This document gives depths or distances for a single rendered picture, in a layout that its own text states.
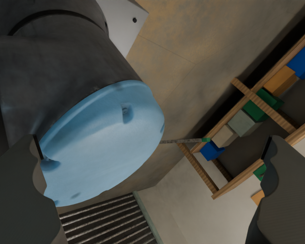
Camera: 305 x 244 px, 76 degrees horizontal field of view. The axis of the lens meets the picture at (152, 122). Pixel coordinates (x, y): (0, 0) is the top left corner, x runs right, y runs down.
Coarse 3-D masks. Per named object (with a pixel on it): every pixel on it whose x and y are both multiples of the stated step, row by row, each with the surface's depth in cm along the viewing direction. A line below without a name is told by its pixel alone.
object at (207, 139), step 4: (164, 140) 188; (168, 140) 184; (172, 140) 181; (176, 140) 178; (180, 140) 175; (184, 140) 172; (188, 140) 169; (192, 140) 167; (196, 140) 164; (200, 140) 161; (204, 140) 159; (208, 140) 159
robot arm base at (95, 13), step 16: (0, 0) 24; (16, 0) 24; (32, 0) 24; (48, 0) 24; (64, 0) 25; (80, 0) 27; (0, 16) 24; (16, 16) 23; (32, 16) 22; (80, 16) 25; (96, 16) 29; (0, 32) 24
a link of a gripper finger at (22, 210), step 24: (24, 144) 9; (0, 168) 8; (24, 168) 8; (0, 192) 7; (24, 192) 7; (0, 216) 6; (24, 216) 6; (48, 216) 6; (0, 240) 6; (24, 240) 6; (48, 240) 6
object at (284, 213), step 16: (272, 144) 10; (288, 144) 10; (272, 160) 9; (288, 160) 9; (304, 160) 9; (272, 176) 9; (288, 176) 8; (304, 176) 8; (272, 192) 7; (288, 192) 7; (304, 192) 7; (272, 208) 7; (288, 208) 7; (304, 208) 7; (256, 224) 6; (272, 224) 6; (288, 224) 6; (304, 224) 6; (256, 240) 6; (272, 240) 6; (288, 240) 6; (304, 240) 6
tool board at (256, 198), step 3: (258, 192) 253; (261, 192) 250; (255, 195) 255; (258, 195) 253; (261, 195) 250; (264, 195) 248; (252, 198) 257; (255, 198) 255; (258, 198) 253; (255, 201) 255; (258, 201) 252; (258, 204) 252
